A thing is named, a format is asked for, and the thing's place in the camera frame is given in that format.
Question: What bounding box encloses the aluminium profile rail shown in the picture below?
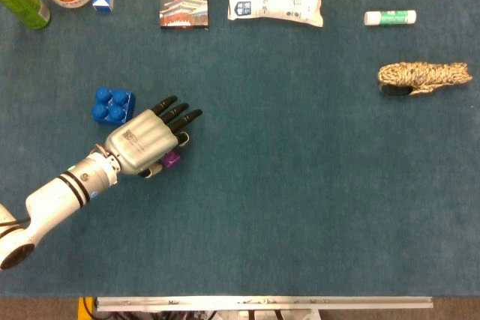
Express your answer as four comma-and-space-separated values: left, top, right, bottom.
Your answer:
95, 296, 434, 313

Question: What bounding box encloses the blue toy brick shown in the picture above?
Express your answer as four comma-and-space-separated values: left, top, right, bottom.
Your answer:
91, 86, 137, 125

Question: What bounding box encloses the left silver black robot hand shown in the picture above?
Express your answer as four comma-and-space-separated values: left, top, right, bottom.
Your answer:
104, 95, 204, 179

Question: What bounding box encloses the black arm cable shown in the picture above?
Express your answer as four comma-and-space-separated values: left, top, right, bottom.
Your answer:
0, 217, 32, 228

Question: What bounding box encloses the white base with cables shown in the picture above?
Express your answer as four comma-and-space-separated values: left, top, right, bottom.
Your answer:
93, 309, 323, 320

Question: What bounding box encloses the purple toy brick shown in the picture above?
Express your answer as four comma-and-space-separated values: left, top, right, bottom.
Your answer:
160, 150, 182, 169

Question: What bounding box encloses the green white glue stick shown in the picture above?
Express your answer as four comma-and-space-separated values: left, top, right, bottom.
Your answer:
364, 10, 418, 27

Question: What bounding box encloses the beige braided rope bundle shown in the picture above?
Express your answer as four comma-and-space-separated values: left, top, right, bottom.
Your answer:
376, 61, 473, 97

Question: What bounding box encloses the yellow frame piece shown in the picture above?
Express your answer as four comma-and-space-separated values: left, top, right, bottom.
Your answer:
77, 296, 95, 320

